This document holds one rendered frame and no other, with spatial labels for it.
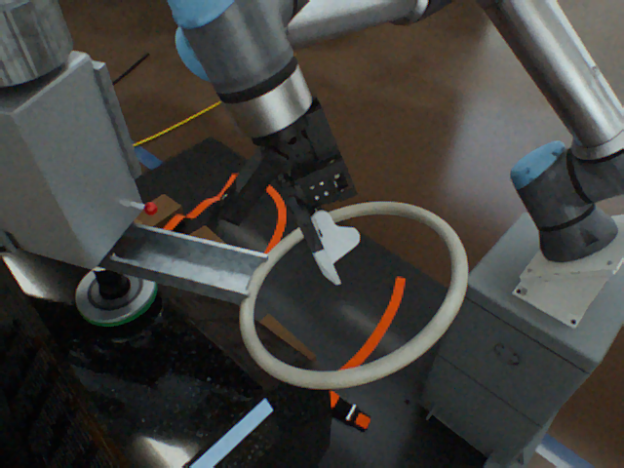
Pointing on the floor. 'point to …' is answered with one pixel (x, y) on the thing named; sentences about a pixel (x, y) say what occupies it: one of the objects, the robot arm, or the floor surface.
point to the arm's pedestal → (514, 355)
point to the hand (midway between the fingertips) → (322, 251)
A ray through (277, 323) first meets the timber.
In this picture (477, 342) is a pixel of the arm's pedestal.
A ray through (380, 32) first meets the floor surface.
